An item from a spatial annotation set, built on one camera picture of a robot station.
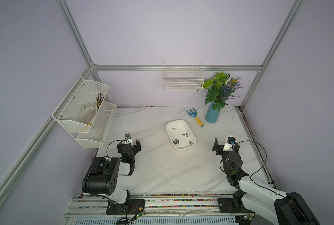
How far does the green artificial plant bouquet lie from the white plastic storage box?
245 mm

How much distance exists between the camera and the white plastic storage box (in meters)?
0.97

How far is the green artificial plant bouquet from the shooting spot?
2.86 feet
